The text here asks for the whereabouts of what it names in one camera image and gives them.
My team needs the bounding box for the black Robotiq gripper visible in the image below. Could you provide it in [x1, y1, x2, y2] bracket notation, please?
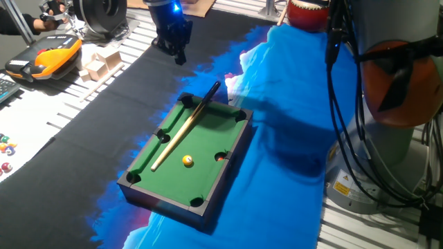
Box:
[143, 0, 193, 66]

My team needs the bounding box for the wooden pool cue black handle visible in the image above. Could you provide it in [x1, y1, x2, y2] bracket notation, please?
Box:
[150, 80, 222, 172]

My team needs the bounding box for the silver handheld control device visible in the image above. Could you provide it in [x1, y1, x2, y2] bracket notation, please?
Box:
[38, 0, 79, 34]

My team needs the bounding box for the black sleeved forearm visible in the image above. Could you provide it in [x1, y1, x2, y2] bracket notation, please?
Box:
[0, 6, 41, 36]

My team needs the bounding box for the mini green pool table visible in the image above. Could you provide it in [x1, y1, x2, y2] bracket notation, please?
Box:
[116, 91, 254, 232]

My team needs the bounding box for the gloved person hand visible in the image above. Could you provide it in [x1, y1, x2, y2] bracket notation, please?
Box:
[33, 0, 66, 33]

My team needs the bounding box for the large wooden cube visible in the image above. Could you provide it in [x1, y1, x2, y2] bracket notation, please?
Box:
[96, 48, 123, 71]

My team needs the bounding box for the thin wooden stick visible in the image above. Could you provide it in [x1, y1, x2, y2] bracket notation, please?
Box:
[79, 62, 125, 103]

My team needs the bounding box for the medium wooden cube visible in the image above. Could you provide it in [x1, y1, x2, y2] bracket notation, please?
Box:
[84, 60, 109, 82]

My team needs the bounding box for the wooden drumstick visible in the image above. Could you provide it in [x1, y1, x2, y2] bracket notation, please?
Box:
[276, 5, 289, 27]

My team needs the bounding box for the orange black teach pendant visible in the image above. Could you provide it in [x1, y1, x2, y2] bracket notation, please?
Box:
[4, 33, 83, 83]

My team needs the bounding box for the red drum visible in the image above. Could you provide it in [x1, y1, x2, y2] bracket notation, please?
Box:
[286, 0, 329, 33]

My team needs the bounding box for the blue and black cloth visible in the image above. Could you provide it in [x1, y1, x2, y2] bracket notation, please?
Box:
[0, 8, 359, 249]

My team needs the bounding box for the black computer keyboard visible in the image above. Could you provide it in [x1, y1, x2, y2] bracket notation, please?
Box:
[0, 77, 21, 104]

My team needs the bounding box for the silver fan base plate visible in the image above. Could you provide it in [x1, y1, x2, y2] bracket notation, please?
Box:
[78, 19, 141, 48]

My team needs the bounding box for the aluminium frame bar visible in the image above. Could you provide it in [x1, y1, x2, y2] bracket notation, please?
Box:
[257, 0, 288, 18]

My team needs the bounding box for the slanted aluminium frame post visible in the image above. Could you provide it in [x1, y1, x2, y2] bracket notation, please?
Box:
[0, 0, 35, 46]

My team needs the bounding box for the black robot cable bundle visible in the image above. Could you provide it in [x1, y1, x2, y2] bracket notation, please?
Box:
[325, 0, 443, 210]

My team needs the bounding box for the black strap on joint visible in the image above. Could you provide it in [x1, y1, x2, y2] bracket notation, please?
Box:
[359, 36, 443, 112]

